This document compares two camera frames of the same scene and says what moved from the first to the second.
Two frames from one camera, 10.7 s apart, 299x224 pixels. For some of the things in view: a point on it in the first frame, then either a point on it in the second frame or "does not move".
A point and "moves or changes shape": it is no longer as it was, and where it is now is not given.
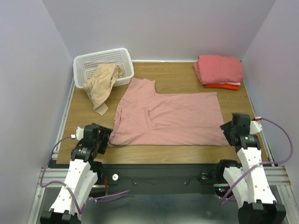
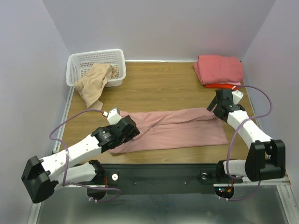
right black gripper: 226,128 to 218,105
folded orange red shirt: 224,86 does not move
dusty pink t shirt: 145,117 moves or changes shape
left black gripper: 104,140 to 131,128
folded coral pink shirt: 215,69 does not move
